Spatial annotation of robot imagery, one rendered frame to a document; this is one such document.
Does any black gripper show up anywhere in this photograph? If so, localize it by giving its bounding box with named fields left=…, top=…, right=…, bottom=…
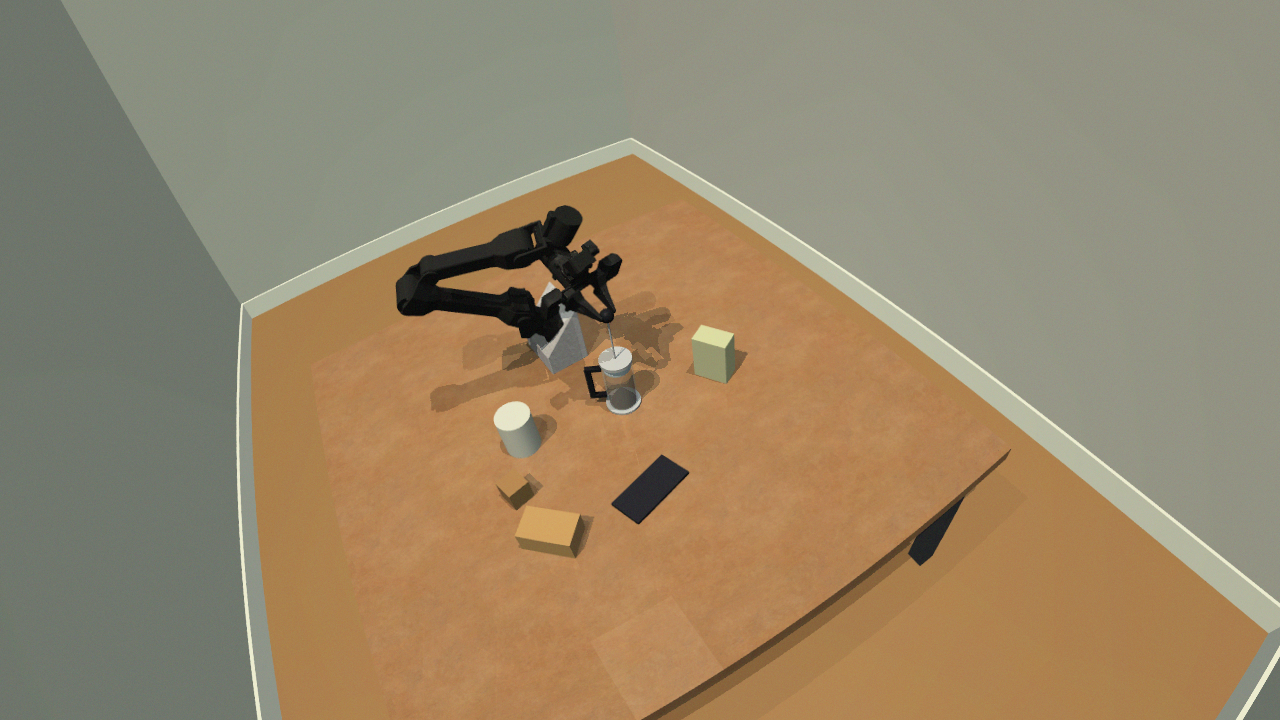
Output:
left=540, top=250, right=622, bottom=322

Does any pale yellow block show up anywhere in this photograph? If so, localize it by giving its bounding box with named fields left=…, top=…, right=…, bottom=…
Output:
left=692, top=325, right=735, bottom=384

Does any glass french press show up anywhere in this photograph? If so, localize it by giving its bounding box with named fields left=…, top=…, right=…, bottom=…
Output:
left=584, top=307, right=641, bottom=415

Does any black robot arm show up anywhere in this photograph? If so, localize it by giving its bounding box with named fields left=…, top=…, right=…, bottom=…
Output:
left=396, top=205, right=600, bottom=342

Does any small brown cube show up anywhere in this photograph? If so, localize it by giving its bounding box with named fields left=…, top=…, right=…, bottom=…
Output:
left=495, top=469, right=534, bottom=511

